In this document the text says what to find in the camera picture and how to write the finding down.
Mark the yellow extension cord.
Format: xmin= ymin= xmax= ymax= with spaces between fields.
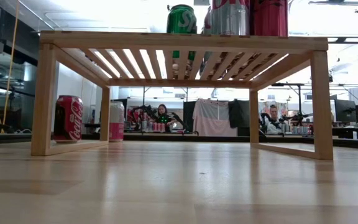
xmin=0 ymin=0 xmax=21 ymax=134

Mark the white hanging cloth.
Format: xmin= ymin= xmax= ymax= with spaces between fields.
xmin=193 ymin=98 xmax=238 ymax=137

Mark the black hanging cloth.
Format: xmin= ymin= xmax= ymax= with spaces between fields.
xmin=227 ymin=99 xmax=251 ymax=129

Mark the red soda can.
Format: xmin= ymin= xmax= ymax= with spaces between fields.
xmin=53 ymin=95 xmax=84 ymax=144
xmin=249 ymin=0 xmax=289 ymax=37

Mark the wooden slatted shelf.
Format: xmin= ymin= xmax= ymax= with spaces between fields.
xmin=31 ymin=30 xmax=334 ymax=161

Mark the black metal table frame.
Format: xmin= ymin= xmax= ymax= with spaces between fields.
xmin=0 ymin=132 xmax=358 ymax=150

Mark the white and pink soda can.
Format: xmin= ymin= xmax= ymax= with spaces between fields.
xmin=109 ymin=100 xmax=126 ymax=142

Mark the person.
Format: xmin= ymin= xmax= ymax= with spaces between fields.
xmin=154 ymin=104 xmax=180 ymax=133
xmin=261 ymin=105 xmax=287 ymax=135

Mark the silver diet soda can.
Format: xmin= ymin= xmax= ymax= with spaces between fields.
xmin=210 ymin=0 xmax=251 ymax=36
xmin=201 ymin=6 xmax=213 ymax=35

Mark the green Sprite can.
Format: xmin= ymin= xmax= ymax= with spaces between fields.
xmin=166 ymin=4 xmax=198 ymax=62

